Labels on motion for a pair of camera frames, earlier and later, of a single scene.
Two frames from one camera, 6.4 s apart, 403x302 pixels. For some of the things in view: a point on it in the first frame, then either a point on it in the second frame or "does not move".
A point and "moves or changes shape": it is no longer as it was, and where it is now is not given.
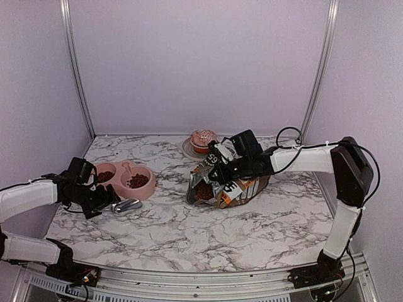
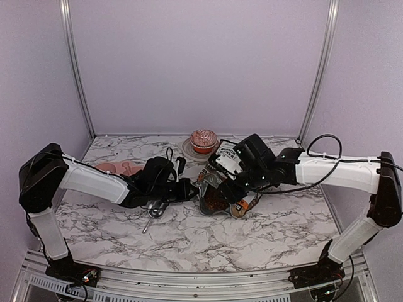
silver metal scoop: x=126 y=206 -> x=155 y=209
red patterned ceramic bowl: x=200 y=138 does not move
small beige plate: x=189 y=151 does not move
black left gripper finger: x=111 y=196 -> x=193 y=191
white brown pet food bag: x=204 y=187 moves or changes shape
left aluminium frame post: x=69 y=31 does not move
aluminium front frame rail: x=263 y=285 does not move
